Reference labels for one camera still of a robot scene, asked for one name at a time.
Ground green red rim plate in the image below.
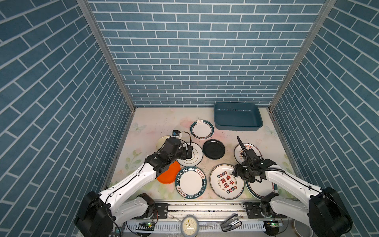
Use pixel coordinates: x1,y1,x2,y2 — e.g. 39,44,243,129
245,180,278,199

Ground white plate red characters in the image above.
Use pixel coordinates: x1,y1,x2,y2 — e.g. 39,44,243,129
210,164,244,200

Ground small green rim plate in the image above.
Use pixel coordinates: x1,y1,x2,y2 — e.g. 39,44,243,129
190,119,215,140

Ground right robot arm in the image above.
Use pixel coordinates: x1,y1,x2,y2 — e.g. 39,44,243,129
233,143,353,237

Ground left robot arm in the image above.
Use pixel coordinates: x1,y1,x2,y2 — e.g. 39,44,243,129
74,137,193,237

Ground teal plastic bin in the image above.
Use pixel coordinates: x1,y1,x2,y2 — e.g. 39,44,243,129
214,102,263,131

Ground cream plate with dark spot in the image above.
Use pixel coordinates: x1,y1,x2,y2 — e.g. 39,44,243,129
156,135,170,150

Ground orange sunburst plate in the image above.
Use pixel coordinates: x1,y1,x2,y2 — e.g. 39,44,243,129
234,143,262,164

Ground white plate flower outline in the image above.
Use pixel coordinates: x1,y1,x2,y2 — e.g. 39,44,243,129
177,142,204,166

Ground green rim lettered plate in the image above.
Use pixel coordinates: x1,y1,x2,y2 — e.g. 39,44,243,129
175,166,207,199

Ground black plate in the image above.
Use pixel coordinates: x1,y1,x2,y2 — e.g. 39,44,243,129
202,139,226,160

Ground black stapler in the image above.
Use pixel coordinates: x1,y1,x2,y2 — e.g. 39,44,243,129
220,214,242,232

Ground white analog clock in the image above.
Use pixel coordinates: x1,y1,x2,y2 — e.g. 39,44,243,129
180,215,200,237

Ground metal bowl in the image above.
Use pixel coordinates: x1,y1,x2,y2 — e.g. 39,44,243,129
293,220,314,237

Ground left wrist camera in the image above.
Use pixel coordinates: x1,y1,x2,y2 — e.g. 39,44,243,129
171,130,181,138

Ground aluminium rail base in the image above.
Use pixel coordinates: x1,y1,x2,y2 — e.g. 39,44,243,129
123,200,292,237

